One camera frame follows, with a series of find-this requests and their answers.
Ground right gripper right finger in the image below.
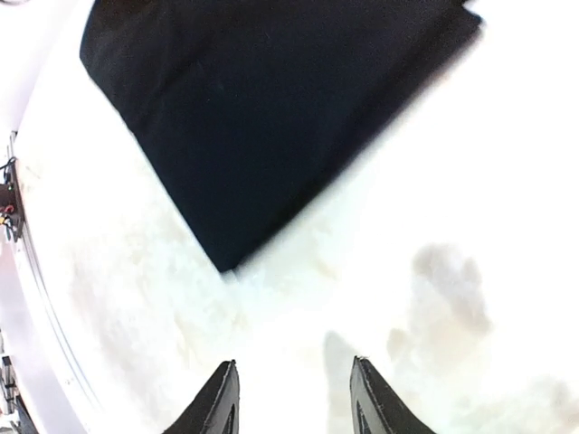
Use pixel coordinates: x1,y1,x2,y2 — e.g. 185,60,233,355
349,356,434,434

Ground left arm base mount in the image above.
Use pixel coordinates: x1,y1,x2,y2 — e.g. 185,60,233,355
1,156,25,242

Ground aluminium front rail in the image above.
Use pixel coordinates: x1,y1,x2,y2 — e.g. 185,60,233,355
6,131,107,433

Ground black t-shirt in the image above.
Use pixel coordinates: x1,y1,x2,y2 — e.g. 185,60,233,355
80,1,481,272

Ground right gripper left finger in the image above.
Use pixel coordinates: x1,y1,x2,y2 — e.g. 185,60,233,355
163,360,239,434

